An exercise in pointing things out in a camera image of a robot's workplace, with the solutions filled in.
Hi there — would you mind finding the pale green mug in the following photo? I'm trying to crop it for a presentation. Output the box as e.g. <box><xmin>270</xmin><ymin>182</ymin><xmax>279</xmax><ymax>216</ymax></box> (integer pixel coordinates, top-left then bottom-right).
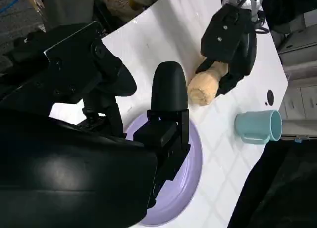
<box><xmin>234</xmin><ymin>109</ymin><xmax>283</xmax><ymax>145</ymax></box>

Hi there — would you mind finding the black table grommet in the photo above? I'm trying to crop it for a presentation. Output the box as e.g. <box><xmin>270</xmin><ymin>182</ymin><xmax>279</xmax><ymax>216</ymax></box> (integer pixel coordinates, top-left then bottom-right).
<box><xmin>266</xmin><ymin>89</ymin><xmax>275</xmax><ymax>106</ymax></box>

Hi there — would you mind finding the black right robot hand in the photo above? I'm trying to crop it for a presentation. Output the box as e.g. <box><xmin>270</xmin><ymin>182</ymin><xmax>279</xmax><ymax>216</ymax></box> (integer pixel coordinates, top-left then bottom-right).
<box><xmin>0</xmin><ymin>21</ymin><xmax>191</xmax><ymax>228</ymax></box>

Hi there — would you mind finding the black fabric backdrop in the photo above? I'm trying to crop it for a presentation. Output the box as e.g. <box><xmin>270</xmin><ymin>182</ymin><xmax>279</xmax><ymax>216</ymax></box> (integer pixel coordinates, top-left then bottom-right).
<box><xmin>227</xmin><ymin>138</ymin><xmax>317</xmax><ymax>228</ymax></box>

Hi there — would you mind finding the grey cabinet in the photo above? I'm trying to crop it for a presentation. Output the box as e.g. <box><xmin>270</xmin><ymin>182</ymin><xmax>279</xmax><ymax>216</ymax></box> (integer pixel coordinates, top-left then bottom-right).
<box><xmin>279</xmin><ymin>83</ymin><xmax>317</xmax><ymax>137</ymax></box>

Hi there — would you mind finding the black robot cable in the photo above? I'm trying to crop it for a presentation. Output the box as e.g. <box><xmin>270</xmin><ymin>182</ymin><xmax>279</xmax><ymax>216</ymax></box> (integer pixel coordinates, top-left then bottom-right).
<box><xmin>254</xmin><ymin>9</ymin><xmax>271</xmax><ymax>35</ymax></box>

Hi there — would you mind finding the blue cable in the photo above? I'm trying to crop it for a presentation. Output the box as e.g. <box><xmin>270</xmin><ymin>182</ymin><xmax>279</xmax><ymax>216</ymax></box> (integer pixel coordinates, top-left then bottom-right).
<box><xmin>0</xmin><ymin>0</ymin><xmax>26</xmax><ymax>15</ymax></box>

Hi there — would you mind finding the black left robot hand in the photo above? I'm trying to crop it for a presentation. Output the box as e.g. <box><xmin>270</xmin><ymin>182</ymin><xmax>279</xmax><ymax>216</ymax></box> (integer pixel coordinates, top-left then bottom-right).
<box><xmin>194</xmin><ymin>29</ymin><xmax>258</xmax><ymax>98</ymax></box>

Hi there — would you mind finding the lilac plate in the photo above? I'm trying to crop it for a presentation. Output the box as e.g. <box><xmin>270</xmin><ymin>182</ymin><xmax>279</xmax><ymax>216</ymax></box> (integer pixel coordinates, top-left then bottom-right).
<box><xmin>125</xmin><ymin>113</ymin><xmax>204</xmax><ymax>226</ymax></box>

